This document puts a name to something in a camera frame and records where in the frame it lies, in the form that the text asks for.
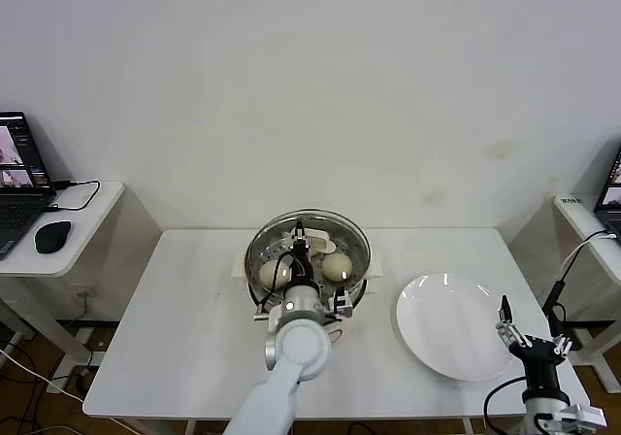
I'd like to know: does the white floor cable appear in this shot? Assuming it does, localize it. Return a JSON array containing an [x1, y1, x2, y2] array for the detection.
[[0, 346, 84, 403]]

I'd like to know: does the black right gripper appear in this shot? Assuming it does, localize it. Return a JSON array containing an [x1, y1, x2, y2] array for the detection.
[[494, 294, 574, 393]]

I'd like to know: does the white steamed baozi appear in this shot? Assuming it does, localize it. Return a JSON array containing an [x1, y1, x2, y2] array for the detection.
[[259, 261, 288, 290], [321, 252, 352, 282]]

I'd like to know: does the cream electric cooking pot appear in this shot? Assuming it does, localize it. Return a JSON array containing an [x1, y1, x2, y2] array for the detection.
[[249, 282, 370, 347]]

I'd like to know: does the black laptop cable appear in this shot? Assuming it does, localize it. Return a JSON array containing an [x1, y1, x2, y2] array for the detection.
[[47, 179, 103, 212]]

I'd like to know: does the perforated steel steamer basket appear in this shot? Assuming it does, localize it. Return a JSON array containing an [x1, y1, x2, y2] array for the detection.
[[232, 211, 385, 311]]

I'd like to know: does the black open laptop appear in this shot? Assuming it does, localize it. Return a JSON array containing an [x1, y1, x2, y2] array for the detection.
[[594, 144, 621, 242], [0, 110, 59, 261]]

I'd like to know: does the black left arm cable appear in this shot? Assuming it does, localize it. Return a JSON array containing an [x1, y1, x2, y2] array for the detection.
[[250, 252, 298, 320]]

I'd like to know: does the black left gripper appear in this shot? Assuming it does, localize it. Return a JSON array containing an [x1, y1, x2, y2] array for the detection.
[[289, 219, 314, 288]]

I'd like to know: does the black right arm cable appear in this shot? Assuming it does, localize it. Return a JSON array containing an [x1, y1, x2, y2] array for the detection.
[[483, 379, 529, 431]]

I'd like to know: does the round glass pot lid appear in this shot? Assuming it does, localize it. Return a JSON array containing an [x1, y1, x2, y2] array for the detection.
[[245, 208, 371, 305]]

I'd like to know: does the black computer mouse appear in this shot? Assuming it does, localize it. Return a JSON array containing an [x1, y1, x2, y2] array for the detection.
[[33, 219, 73, 254]]

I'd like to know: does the white round plate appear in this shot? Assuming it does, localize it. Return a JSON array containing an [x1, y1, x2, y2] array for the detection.
[[396, 273, 519, 383]]

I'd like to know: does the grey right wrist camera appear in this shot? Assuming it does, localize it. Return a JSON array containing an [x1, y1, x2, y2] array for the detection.
[[547, 402, 608, 431]]

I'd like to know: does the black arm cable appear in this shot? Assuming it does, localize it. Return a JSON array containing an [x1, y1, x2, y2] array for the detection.
[[250, 252, 298, 320], [483, 379, 529, 431]]

